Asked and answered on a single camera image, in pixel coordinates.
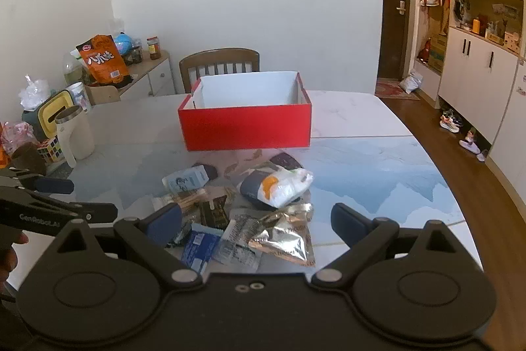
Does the dark brown snack packet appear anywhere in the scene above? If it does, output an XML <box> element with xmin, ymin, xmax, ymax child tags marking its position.
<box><xmin>199</xmin><ymin>196</ymin><xmax>231</xmax><ymax>231</ymax></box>

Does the pink plastic bag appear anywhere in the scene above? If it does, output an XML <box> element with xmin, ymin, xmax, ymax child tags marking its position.
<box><xmin>0</xmin><ymin>121</ymin><xmax>40</xmax><ymax>155</ymax></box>

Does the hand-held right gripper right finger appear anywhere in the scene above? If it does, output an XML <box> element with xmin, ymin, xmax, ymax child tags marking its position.
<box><xmin>311</xmin><ymin>202</ymin><xmax>468</xmax><ymax>288</ymax></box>

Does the green yellow tissue box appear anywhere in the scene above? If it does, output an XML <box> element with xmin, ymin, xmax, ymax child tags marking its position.
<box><xmin>21</xmin><ymin>90</ymin><xmax>75</xmax><ymax>140</ymax></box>

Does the cardboard storage box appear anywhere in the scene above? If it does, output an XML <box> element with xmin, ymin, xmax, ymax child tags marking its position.
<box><xmin>426</xmin><ymin>34</ymin><xmax>448</xmax><ymax>73</ymax></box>

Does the white tumbler mug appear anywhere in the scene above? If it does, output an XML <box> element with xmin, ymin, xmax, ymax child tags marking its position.
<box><xmin>55</xmin><ymin>106</ymin><xmax>96</xmax><ymax>169</ymax></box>

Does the patterned door mat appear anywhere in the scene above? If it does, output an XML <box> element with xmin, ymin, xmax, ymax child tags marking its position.
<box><xmin>374</xmin><ymin>81</ymin><xmax>420</xmax><ymax>101</ymax></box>

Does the blue tissue pack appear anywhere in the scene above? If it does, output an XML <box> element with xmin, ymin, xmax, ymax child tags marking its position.
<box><xmin>162</xmin><ymin>165</ymin><xmax>210</xmax><ymax>192</ymax></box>

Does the white side cabinet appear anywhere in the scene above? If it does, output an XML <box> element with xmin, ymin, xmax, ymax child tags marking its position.
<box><xmin>86</xmin><ymin>51</ymin><xmax>177</xmax><ymax>105</ymax></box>

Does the brown wooden chair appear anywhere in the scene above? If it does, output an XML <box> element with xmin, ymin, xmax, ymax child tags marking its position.
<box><xmin>179</xmin><ymin>48</ymin><xmax>260</xmax><ymax>94</ymax></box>

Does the white orange plastic bag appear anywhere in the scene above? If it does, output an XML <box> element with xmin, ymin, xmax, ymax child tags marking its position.
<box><xmin>239</xmin><ymin>165</ymin><xmax>314</xmax><ymax>211</ymax></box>

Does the cotton swab pack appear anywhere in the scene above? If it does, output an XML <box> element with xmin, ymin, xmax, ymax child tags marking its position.
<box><xmin>158</xmin><ymin>188</ymin><xmax>207</xmax><ymax>213</ymax></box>

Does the red cardboard box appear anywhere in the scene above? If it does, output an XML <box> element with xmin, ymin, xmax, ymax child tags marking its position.
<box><xmin>178</xmin><ymin>71</ymin><xmax>312</xmax><ymax>152</ymax></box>

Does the blue globe ball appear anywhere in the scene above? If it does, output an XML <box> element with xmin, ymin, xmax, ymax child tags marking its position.
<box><xmin>114</xmin><ymin>32</ymin><xmax>132</xmax><ymax>56</ymax></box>

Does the dark flat pouch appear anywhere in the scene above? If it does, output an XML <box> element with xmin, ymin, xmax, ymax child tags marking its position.
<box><xmin>269</xmin><ymin>152</ymin><xmax>303</xmax><ymax>171</ymax></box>

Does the orange snack bag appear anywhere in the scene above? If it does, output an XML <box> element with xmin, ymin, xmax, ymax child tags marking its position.
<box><xmin>76</xmin><ymin>34</ymin><xmax>133</xmax><ymax>87</ymax></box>

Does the blue wipe packet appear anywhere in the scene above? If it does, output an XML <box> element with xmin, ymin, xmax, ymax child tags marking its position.
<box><xmin>180</xmin><ymin>223</ymin><xmax>223</xmax><ymax>276</ymax></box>

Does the white pink sneaker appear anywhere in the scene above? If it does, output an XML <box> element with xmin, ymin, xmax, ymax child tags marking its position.
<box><xmin>459</xmin><ymin>129</ymin><xmax>482</xmax><ymax>155</ymax></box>

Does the clear plastic bottle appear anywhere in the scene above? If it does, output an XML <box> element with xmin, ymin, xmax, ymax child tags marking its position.
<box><xmin>61</xmin><ymin>52</ymin><xmax>89</xmax><ymax>86</ymax></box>

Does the silver foil packet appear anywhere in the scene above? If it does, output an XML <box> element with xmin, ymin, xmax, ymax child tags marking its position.
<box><xmin>248</xmin><ymin>203</ymin><xmax>317</xmax><ymax>268</ymax></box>

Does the person's left hand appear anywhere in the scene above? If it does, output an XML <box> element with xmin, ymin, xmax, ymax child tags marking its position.
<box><xmin>0</xmin><ymin>230</ymin><xmax>31</xmax><ymax>288</ymax></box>

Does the white printed sachet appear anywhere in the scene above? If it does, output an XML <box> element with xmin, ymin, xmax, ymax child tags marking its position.
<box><xmin>213</xmin><ymin>213</ymin><xmax>264</xmax><ymax>272</ymax></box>

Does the puzzle cube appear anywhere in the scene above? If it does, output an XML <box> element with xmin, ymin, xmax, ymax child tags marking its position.
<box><xmin>37</xmin><ymin>136</ymin><xmax>66</xmax><ymax>164</ymax></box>

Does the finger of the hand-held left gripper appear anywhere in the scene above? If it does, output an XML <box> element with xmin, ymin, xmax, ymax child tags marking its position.
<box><xmin>69</xmin><ymin>203</ymin><xmax>119</xmax><ymax>222</ymax></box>
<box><xmin>8</xmin><ymin>169</ymin><xmax>76</xmax><ymax>195</ymax></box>

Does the dark brown door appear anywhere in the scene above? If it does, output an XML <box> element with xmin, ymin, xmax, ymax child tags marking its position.
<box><xmin>380</xmin><ymin>0</ymin><xmax>412</xmax><ymax>83</ymax></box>

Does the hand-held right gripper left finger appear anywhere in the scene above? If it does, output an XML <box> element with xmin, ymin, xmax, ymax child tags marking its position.
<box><xmin>52</xmin><ymin>203</ymin><xmax>203</xmax><ymax>288</ymax></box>

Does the grey orange sneaker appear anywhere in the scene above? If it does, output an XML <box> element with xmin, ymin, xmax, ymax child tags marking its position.
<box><xmin>439</xmin><ymin>110</ymin><xmax>464</xmax><ymax>134</ymax></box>

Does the printed white cup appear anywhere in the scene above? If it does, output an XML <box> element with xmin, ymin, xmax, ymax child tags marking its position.
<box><xmin>66</xmin><ymin>82</ymin><xmax>92</xmax><ymax>114</ymax></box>

